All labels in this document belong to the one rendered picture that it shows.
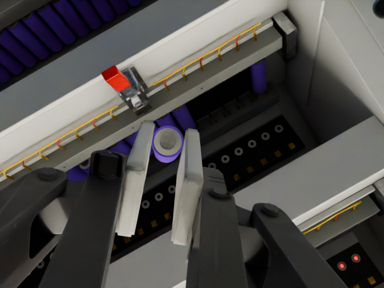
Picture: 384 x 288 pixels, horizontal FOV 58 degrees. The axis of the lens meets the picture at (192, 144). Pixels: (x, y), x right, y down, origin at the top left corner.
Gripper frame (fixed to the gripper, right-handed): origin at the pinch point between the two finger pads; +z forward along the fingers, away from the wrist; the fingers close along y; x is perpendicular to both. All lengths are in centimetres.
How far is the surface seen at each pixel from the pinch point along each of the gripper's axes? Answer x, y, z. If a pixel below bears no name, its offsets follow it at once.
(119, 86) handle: 1.5, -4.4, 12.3
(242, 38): 7.0, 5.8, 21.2
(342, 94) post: 3.8, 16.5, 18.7
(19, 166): -9.7, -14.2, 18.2
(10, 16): 4.2, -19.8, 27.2
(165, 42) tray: 5.2, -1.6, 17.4
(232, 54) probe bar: 5.3, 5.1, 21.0
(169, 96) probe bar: 0.1, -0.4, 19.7
